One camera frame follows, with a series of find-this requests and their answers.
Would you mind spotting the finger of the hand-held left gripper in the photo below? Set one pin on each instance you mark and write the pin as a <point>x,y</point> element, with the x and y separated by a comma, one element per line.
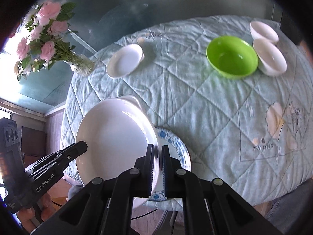
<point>73,149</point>

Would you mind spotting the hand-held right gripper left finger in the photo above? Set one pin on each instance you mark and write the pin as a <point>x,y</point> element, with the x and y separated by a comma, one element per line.
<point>152,169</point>

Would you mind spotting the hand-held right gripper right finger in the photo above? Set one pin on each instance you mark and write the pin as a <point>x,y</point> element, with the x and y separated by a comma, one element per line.
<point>165,171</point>

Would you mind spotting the blue patterned plate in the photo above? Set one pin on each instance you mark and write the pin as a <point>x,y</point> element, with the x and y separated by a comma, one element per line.
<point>178,149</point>

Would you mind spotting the large white oval plate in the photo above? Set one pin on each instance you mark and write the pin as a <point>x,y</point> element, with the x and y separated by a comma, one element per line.
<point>115,137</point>

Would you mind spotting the green plate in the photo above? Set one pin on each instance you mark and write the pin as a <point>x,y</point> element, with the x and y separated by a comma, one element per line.
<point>232,58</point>

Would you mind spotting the white ceramic bowl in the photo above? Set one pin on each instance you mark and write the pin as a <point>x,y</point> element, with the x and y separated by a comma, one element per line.
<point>264,30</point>
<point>270,57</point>

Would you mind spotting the person's left hand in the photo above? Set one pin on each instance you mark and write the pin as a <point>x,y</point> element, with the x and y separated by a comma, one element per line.
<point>26,216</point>

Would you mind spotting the light blue quilted blanket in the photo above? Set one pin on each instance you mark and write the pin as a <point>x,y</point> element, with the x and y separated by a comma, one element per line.
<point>195,107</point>

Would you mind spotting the clear glass vase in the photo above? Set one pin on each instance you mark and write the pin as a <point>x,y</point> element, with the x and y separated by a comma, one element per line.
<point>82,64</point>

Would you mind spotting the small white plate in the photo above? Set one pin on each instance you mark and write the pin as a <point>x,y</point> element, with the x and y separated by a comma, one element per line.
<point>124,60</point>

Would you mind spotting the pink rose bouquet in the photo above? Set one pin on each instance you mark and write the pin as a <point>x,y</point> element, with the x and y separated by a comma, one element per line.
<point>46,39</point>

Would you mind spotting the person's grey trousers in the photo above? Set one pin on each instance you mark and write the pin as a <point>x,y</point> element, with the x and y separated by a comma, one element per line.
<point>293,210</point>

